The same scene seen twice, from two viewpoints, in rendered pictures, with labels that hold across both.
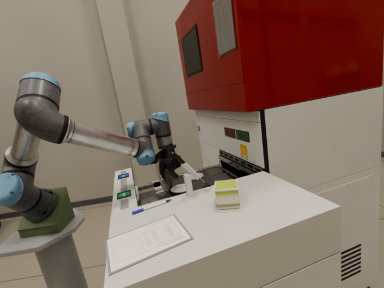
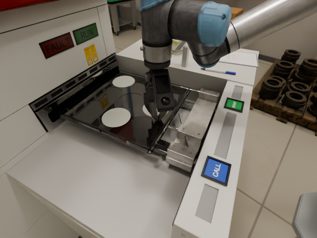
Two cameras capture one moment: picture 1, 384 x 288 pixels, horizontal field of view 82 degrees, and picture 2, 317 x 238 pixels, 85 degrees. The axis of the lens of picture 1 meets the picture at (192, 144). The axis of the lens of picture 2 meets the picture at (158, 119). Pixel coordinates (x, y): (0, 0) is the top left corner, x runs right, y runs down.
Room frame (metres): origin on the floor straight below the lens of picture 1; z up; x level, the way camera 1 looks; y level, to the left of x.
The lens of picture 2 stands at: (1.35, 0.42, 1.31)
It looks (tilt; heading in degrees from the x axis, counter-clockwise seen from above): 43 degrees down; 222
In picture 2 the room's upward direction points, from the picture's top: straight up
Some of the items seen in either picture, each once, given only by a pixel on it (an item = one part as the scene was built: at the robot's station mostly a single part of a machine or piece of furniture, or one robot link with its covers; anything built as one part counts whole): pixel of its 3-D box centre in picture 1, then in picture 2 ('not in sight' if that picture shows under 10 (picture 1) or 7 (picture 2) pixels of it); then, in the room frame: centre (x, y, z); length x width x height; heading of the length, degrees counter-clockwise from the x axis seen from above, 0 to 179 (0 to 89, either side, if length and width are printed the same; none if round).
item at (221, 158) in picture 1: (238, 171); (87, 90); (1.09, -0.22, 0.89); 0.44 x 0.02 x 0.10; 16
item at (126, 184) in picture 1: (127, 198); (221, 147); (0.98, 0.35, 0.89); 0.55 x 0.09 x 0.14; 16
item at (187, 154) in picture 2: (145, 187); (181, 152); (1.08, 0.28, 0.89); 0.08 x 0.03 x 0.03; 106
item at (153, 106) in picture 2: (174, 176); (152, 106); (1.03, 0.11, 0.95); 0.06 x 0.03 x 0.09; 51
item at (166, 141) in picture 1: (164, 140); (156, 51); (1.03, 0.12, 1.13); 0.08 x 0.08 x 0.05
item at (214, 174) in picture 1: (202, 182); (131, 100); (1.02, -0.02, 0.90); 0.34 x 0.34 x 0.01; 16
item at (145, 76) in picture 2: (168, 156); (156, 77); (1.02, 0.12, 1.05); 0.09 x 0.08 x 0.12; 51
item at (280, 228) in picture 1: (215, 231); (187, 66); (0.62, -0.03, 0.89); 0.62 x 0.35 x 0.14; 106
